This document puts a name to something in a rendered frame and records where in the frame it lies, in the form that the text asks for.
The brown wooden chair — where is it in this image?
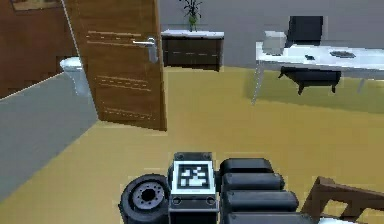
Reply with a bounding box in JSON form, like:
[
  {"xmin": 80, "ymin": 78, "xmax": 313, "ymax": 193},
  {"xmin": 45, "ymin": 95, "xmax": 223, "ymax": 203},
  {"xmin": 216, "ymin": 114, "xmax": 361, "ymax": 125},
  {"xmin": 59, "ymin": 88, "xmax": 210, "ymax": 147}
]
[{"xmin": 300, "ymin": 176, "xmax": 384, "ymax": 224}]

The grey box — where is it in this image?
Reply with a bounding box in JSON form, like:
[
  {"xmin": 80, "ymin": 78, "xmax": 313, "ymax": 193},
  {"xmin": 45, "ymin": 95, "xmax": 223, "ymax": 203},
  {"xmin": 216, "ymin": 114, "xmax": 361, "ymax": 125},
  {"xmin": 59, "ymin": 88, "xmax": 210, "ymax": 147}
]
[{"xmin": 262, "ymin": 30, "xmax": 288, "ymax": 56}]

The silver door handle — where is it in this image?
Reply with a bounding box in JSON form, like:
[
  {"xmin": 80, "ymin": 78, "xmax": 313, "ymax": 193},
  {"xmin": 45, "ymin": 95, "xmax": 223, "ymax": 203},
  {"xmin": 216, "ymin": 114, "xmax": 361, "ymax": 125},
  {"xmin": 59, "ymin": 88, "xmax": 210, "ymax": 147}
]
[{"xmin": 132, "ymin": 37, "xmax": 160, "ymax": 65}]

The green house plant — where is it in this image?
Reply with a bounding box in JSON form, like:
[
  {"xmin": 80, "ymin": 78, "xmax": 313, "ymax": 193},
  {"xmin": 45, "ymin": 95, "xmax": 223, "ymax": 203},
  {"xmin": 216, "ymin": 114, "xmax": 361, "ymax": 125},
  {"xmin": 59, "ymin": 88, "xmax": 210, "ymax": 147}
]
[{"xmin": 178, "ymin": 0, "xmax": 204, "ymax": 33}]

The brown wooden room door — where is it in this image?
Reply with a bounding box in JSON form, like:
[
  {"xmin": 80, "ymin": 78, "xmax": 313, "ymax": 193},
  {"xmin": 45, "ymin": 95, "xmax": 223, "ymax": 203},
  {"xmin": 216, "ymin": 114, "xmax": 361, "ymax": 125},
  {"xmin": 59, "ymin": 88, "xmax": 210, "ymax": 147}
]
[{"xmin": 65, "ymin": 0, "xmax": 168, "ymax": 132}]

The white desk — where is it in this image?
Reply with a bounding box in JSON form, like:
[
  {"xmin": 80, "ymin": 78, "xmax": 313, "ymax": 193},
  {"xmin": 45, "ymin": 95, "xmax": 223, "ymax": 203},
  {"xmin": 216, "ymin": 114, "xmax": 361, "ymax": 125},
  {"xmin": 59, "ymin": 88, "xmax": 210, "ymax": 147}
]
[{"xmin": 251, "ymin": 41, "xmax": 384, "ymax": 105}]

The black office chair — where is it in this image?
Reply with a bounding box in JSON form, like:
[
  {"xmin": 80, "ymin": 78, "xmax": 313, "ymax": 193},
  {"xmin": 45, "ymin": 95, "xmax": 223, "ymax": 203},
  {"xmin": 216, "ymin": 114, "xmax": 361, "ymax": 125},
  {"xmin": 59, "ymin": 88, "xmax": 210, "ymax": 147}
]
[{"xmin": 278, "ymin": 15, "xmax": 342, "ymax": 96}]

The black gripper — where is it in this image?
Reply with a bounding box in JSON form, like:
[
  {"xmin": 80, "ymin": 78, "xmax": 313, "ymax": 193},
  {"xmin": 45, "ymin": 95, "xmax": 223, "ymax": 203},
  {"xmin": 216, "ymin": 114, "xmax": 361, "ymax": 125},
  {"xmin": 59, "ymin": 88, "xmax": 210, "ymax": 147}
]
[{"xmin": 118, "ymin": 173, "xmax": 172, "ymax": 224}]

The dark cabinet with white top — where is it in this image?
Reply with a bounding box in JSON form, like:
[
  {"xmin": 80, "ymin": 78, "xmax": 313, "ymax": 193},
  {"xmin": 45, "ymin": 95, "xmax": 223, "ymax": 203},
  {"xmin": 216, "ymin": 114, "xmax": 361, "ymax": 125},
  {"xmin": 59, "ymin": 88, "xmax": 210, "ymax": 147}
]
[{"xmin": 160, "ymin": 29, "xmax": 225, "ymax": 73}]

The white toilet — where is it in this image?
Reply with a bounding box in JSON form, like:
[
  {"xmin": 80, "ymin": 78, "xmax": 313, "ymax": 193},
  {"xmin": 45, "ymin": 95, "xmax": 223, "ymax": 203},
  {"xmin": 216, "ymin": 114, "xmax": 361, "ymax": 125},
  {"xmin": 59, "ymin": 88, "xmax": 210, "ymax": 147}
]
[{"xmin": 59, "ymin": 56, "xmax": 92, "ymax": 98}]

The dark flat keyboard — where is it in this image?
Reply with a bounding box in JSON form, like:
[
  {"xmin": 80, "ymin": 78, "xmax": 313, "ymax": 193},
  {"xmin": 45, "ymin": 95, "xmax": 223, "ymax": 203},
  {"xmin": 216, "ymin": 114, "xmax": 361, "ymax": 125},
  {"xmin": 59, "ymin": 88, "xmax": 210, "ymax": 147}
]
[{"xmin": 329, "ymin": 49, "xmax": 357, "ymax": 59}]

